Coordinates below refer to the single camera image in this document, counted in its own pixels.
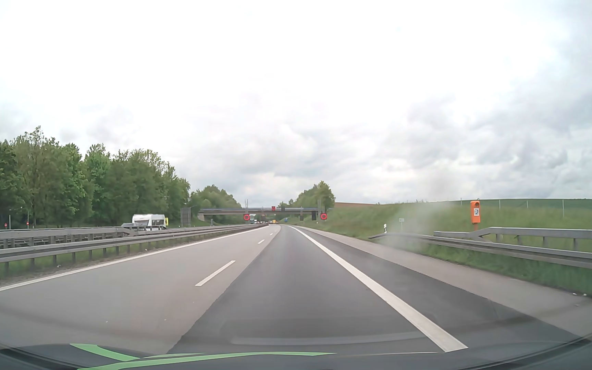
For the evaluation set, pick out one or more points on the grey sign gantry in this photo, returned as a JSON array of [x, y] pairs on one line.
[[275, 210]]

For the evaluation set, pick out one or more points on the grey asphalt road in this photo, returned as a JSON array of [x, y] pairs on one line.
[[285, 288]]

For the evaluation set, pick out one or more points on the grey sign panel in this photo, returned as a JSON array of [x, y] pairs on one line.
[[185, 216]]

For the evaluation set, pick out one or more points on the grass bank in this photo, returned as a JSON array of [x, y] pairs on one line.
[[429, 218]]

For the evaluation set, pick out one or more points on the white camper van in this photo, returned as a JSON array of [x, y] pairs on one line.
[[149, 221]]

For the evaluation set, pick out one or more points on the road markings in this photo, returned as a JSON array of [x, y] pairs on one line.
[[404, 308]]

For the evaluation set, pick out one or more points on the car's own bonnet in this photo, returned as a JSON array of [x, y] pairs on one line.
[[296, 359]]

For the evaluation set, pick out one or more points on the row of green trees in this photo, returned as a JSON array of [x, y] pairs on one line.
[[70, 185]]

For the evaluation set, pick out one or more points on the orange emergency phone post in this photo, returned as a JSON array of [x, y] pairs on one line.
[[475, 211]]

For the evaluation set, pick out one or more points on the grey metal guard rail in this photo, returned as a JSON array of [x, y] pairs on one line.
[[70, 247], [532, 251]]

